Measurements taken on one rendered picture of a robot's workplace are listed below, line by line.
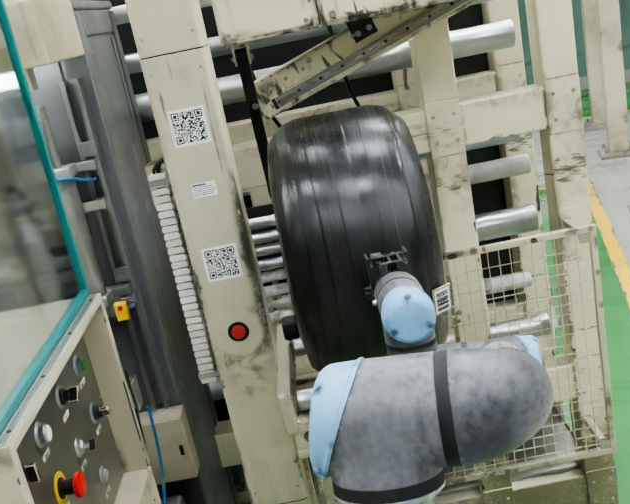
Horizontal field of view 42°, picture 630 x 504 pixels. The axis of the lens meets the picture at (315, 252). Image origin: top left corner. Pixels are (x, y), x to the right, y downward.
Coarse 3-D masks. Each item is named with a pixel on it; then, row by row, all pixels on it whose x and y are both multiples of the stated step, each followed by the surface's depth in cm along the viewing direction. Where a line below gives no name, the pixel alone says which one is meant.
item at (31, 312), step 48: (0, 0) 133; (0, 48) 130; (0, 96) 126; (0, 144) 122; (0, 192) 118; (48, 192) 140; (0, 240) 115; (48, 240) 135; (0, 288) 111; (48, 288) 130; (0, 336) 108; (48, 336) 126; (0, 384) 105
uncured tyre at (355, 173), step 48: (288, 144) 160; (336, 144) 157; (384, 144) 156; (288, 192) 154; (336, 192) 152; (384, 192) 151; (288, 240) 153; (336, 240) 150; (384, 240) 150; (432, 240) 153; (336, 288) 151; (432, 288) 154; (336, 336) 155
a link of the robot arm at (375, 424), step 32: (320, 384) 81; (352, 384) 80; (384, 384) 79; (416, 384) 78; (448, 384) 77; (320, 416) 79; (352, 416) 78; (384, 416) 78; (416, 416) 77; (448, 416) 77; (320, 448) 79; (352, 448) 79; (384, 448) 78; (416, 448) 78; (448, 448) 77; (352, 480) 79; (384, 480) 78; (416, 480) 79
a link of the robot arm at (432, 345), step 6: (432, 342) 118; (390, 348) 119; (396, 348) 118; (402, 348) 118; (408, 348) 117; (414, 348) 117; (420, 348) 117; (426, 348) 118; (432, 348) 118; (438, 348) 120; (444, 348) 119; (450, 348) 119; (390, 354) 120; (396, 354) 119; (402, 354) 118
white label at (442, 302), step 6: (438, 288) 154; (444, 288) 154; (432, 294) 154; (438, 294) 154; (444, 294) 155; (450, 294) 156; (438, 300) 155; (444, 300) 155; (450, 300) 156; (438, 306) 155; (444, 306) 156; (450, 306) 157; (438, 312) 156
